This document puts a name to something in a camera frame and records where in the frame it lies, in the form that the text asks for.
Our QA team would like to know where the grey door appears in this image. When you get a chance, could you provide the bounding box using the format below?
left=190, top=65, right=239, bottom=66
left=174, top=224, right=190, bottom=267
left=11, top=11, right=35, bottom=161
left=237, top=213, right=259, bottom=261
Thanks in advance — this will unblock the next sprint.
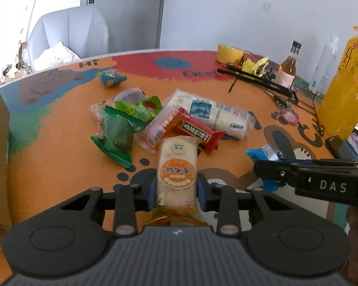
left=81, top=0, right=164, bottom=53

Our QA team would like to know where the pink clear snack packet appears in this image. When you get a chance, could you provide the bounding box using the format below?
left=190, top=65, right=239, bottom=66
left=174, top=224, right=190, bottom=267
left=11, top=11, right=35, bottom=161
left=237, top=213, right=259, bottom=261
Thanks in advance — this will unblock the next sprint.
left=134, top=106, right=182, bottom=154

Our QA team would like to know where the yellow crumpled bag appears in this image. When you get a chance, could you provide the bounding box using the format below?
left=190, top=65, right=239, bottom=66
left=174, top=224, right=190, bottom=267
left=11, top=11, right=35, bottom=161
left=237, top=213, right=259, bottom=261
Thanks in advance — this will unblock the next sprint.
left=242, top=57, right=270, bottom=77

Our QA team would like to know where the rice cracker pack orange label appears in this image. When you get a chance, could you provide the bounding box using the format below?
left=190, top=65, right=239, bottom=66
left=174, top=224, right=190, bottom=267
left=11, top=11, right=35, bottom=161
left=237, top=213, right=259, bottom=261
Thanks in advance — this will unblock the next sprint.
left=156, top=136, right=198, bottom=216

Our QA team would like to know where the white dotted pillow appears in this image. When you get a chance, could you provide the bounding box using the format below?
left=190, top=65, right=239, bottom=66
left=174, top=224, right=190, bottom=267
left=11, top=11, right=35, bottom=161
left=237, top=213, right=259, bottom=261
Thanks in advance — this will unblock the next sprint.
left=32, top=41, right=81, bottom=72

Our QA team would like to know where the red snack bar wrapper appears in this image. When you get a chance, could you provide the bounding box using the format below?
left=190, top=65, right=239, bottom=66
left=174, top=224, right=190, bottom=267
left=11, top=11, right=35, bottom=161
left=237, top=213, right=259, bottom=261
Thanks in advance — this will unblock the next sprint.
left=173, top=107, right=226, bottom=155

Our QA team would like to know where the large white blue snack bag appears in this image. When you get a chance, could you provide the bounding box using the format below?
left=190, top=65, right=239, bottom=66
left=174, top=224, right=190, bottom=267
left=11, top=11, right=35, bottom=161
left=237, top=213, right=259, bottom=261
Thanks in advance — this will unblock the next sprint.
left=164, top=89, right=256, bottom=139

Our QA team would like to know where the large yellow juice bottle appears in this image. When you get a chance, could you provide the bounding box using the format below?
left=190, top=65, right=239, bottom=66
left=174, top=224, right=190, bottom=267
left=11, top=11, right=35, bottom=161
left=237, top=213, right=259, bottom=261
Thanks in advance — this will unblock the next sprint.
left=317, top=26, right=358, bottom=140

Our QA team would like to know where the black smartphone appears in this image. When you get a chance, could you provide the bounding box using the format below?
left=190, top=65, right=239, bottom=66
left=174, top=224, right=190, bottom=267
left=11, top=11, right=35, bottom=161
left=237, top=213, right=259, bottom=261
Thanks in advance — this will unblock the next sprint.
left=325, top=136, right=358, bottom=160

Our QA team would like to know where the brown cake clear packet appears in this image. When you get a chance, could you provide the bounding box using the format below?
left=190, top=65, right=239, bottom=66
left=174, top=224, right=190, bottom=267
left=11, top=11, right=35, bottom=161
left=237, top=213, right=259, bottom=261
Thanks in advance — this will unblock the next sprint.
left=89, top=87, right=147, bottom=138

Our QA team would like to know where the yellow tape roll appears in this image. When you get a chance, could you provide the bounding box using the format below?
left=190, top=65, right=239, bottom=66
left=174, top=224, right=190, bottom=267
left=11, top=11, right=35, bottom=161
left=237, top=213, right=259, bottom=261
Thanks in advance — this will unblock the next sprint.
left=216, top=44, right=244, bottom=65

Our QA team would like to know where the white plastic bottle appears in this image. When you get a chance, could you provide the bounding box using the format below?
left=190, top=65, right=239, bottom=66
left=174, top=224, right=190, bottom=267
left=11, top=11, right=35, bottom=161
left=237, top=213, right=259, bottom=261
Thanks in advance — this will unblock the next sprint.
left=308, top=36, right=339, bottom=94

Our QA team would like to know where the grey armchair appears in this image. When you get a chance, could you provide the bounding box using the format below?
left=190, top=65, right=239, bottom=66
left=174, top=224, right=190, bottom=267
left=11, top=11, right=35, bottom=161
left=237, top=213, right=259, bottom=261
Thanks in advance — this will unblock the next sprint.
left=27, top=5, right=110, bottom=71

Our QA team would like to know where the pink white keychain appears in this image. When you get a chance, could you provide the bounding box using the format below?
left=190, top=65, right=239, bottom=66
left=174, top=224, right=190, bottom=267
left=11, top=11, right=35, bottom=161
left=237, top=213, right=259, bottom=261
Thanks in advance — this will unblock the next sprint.
left=280, top=110, right=299, bottom=125

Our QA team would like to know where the small blue green snack packet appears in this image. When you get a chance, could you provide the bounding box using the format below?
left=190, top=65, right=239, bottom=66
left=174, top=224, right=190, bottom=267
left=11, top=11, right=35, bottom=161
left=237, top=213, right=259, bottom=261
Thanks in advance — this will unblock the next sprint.
left=96, top=68, right=127, bottom=87

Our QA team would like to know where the amber glass bottle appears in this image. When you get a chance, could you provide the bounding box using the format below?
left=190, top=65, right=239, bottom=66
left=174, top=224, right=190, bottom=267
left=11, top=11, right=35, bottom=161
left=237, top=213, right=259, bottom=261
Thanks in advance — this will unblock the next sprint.
left=275, top=41, right=302, bottom=88

